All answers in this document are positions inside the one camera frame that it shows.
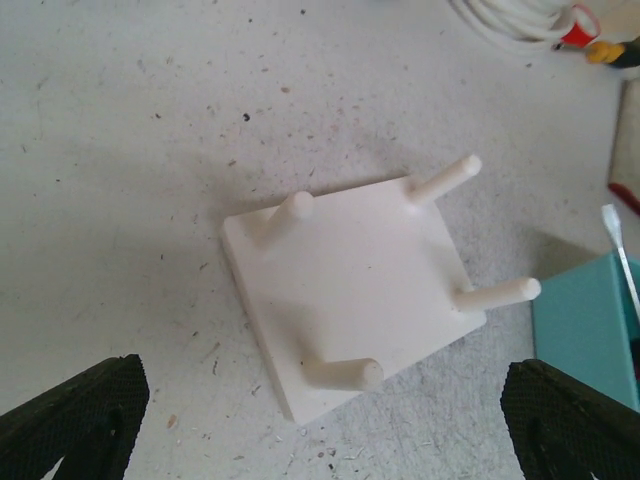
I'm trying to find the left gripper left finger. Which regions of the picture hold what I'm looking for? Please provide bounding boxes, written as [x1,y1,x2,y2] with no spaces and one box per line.
[1,354,150,479]

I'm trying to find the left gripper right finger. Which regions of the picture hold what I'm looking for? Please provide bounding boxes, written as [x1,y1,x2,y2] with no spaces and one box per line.
[500,359,639,479]

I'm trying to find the teal plastic parts tray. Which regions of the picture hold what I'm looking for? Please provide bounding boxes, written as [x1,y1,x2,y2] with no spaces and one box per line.
[532,253,639,411]

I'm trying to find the beige work glove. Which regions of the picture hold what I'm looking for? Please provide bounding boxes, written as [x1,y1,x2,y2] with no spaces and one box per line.
[608,79,640,214]

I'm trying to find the red tape roll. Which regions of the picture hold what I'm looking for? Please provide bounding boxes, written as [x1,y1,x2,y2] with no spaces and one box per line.
[552,4,601,51]

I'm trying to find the white four-peg base plate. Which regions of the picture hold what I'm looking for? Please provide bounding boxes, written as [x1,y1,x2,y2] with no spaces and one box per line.
[222,155,541,425]

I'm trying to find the white cable spool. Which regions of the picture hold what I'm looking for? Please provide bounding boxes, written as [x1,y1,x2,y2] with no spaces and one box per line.
[449,0,575,54]

